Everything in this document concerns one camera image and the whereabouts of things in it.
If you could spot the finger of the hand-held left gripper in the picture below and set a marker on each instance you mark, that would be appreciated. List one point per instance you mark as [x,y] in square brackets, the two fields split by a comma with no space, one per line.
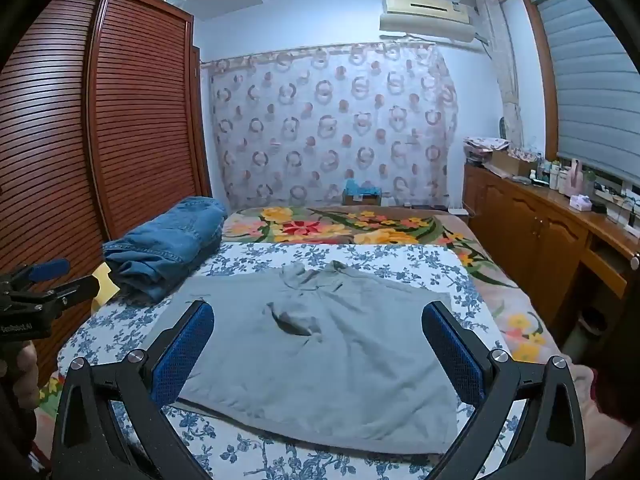
[75,289]
[47,269]

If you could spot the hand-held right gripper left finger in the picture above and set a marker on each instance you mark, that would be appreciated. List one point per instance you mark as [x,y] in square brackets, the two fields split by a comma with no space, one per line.
[187,347]

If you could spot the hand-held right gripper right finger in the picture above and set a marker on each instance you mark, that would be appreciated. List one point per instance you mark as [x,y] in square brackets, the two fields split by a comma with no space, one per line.
[450,350]

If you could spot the grey pants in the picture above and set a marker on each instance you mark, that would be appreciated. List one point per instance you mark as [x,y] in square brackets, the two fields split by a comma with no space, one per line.
[325,360]

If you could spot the person's left hand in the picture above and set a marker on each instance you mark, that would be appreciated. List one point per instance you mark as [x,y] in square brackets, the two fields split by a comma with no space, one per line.
[27,375]

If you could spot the yellow cloth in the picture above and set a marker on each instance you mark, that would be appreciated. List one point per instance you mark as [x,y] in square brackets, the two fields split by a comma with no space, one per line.
[105,285]

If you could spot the folded blue jeans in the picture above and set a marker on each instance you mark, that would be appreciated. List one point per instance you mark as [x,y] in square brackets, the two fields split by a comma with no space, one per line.
[165,240]

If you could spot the blue floral bed sheet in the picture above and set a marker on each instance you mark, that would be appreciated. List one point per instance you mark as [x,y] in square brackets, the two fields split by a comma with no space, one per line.
[400,260]

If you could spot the small white box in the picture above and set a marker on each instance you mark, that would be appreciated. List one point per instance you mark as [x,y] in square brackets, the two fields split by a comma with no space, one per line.
[457,210]

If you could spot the wooden sideboard cabinet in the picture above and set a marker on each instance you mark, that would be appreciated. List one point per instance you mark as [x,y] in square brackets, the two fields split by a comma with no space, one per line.
[525,230]

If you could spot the dark waste bin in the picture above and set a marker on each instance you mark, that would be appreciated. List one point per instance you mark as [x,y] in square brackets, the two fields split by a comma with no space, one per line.
[595,322]

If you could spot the colourful flower blanket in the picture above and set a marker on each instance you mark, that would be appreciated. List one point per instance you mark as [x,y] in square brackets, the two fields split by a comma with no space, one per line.
[310,225]

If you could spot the blue item on small stool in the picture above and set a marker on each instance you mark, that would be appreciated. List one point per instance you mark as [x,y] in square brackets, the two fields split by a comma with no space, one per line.
[362,195]

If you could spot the brown louvered wardrobe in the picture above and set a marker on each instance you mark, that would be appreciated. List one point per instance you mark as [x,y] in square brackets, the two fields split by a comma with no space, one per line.
[135,110]

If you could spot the pink tissue box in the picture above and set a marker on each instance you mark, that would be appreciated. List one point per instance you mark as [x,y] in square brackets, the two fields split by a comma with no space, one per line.
[581,202]

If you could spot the open cardboard box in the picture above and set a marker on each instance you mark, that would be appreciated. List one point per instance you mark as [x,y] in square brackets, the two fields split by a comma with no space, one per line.
[512,162]

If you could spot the white lotion bottle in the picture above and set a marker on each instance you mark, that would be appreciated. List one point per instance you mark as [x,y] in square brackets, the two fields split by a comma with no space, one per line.
[564,181]
[554,175]

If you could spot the pink bottle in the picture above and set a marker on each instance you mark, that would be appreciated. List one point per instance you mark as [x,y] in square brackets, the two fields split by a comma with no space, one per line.
[575,177]

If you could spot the circle-patterned curtain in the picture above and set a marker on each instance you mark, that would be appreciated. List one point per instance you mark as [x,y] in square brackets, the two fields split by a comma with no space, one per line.
[325,125]

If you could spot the cream lace curtain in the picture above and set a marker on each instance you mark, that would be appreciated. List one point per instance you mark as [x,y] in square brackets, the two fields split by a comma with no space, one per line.
[502,60]

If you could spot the grey window blind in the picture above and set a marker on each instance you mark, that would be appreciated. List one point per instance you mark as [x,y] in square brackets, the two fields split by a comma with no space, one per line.
[590,85]

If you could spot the white air conditioner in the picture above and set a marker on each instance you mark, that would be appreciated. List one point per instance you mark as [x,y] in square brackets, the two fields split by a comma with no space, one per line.
[425,15]

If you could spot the wooden window frame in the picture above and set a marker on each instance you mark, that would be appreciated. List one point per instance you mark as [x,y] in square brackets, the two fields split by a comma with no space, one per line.
[545,85]

